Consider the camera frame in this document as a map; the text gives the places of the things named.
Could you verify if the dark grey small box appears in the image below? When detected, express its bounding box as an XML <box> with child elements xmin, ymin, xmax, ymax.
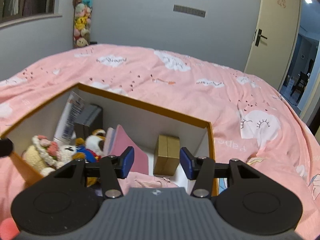
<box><xmin>74</xmin><ymin>104</ymin><xmax>103</xmax><ymax>139</ymax></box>

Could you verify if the dark chair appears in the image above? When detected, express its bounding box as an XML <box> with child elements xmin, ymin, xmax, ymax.
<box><xmin>290</xmin><ymin>72</ymin><xmax>309</xmax><ymax>103</ymax></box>

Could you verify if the orange white storage box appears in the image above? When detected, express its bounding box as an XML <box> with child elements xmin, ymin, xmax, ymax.
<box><xmin>1</xmin><ymin>83</ymin><xmax>214</xmax><ymax>185</ymax></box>

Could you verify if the brown white plush dog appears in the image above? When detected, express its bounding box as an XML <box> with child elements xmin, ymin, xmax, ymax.
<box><xmin>72</xmin><ymin>129</ymin><xmax>106</xmax><ymax>163</ymax></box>

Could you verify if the black door handle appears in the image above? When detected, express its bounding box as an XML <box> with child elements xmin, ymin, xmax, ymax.
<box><xmin>254</xmin><ymin>29</ymin><xmax>268</xmax><ymax>47</ymax></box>

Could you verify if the cream door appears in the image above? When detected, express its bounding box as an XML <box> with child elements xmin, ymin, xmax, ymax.
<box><xmin>245</xmin><ymin>0</ymin><xmax>300</xmax><ymax>90</ymax></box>

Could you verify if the dark window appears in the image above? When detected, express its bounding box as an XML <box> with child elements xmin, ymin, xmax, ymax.
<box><xmin>1</xmin><ymin>0</ymin><xmax>61</xmax><ymax>29</ymax></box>

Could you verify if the Vaseline lotion tube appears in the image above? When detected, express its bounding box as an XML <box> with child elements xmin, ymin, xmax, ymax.
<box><xmin>53</xmin><ymin>92</ymin><xmax>85</xmax><ymax>146</ymax></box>

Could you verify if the pink fabric pouch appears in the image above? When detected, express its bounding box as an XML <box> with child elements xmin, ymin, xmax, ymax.
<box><xmin>103</xmin><ymin>125</ymin><xmax>177</xmax><ymax>194</ymax></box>

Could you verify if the grey wall switch panel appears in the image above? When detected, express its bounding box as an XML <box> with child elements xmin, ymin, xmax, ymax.
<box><xmin>173</xmin><ymin>4</ymin><xmax>206</xmax><ymax>18</ymax></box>

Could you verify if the stuffed toy column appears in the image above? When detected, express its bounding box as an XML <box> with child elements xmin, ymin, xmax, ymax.
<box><xmin>73</xmin><ymin>0</ymin><xmax>93</xmax><ymax>48</ymax></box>

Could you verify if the gold cardboard box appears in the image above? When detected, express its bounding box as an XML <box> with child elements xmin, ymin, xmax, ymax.
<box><xmin>153</xmin><ymin>134</ymin><xmax>180</xmax><ymax>176</ymax></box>

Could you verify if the white crochet flower doll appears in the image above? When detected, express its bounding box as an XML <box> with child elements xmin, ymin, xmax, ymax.
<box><xmin>22</xmin><ymin>135</ymin><xmax>76</xmax><ymax>177</ymax></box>

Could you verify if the pink cloud print bedsheet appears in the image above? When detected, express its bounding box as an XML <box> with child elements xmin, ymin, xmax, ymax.
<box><xmin>1</xmin><ymin>44</ymin><xmax>319</xmax><ymax>239</ymax></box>

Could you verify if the person's left hand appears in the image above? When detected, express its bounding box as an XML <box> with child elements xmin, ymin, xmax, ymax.
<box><xmin>0</xmin><ymin>218</ymin><xmax>20</xmax><ymax>240</ymax></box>

